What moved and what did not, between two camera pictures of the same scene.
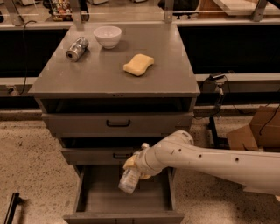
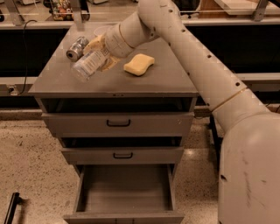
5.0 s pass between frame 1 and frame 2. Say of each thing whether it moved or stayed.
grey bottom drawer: stayed
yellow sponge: stayed
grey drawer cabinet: stayed
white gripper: moved
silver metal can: stayed
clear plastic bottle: moved
